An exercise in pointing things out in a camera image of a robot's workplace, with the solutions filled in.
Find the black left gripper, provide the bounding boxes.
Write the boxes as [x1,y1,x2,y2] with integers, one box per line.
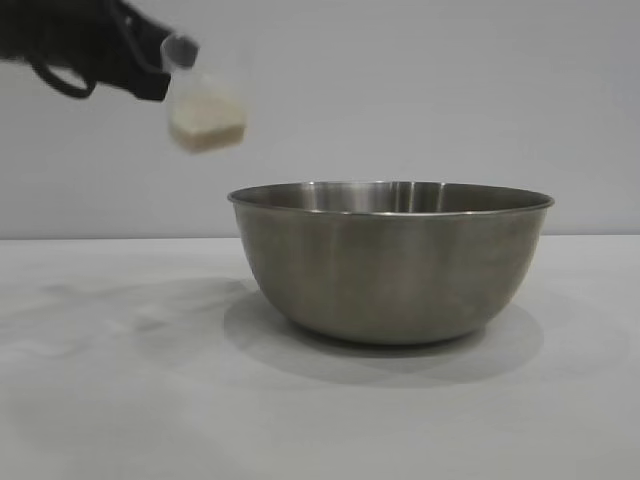
[54,0,201,104]

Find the clear plastic measuring cup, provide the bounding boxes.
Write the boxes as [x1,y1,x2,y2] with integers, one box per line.
[159,33,249,157]

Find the white uncooked rice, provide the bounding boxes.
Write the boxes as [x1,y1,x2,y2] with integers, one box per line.
[166,94,248,156]

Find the stainless steel mixing bowl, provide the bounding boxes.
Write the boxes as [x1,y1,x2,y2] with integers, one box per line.
[226,181,557,348]

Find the white tablecloth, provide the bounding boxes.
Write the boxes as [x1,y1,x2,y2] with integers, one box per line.
[0,237,640,480]

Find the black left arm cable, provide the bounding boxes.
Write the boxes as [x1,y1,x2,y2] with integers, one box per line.
[31,61,98,98]

